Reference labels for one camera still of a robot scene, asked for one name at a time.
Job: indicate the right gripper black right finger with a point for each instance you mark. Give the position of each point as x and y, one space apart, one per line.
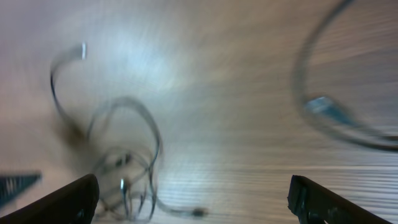
313 203

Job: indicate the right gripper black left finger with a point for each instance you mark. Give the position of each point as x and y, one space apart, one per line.
74 203

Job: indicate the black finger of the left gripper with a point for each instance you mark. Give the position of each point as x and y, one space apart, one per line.
13 184

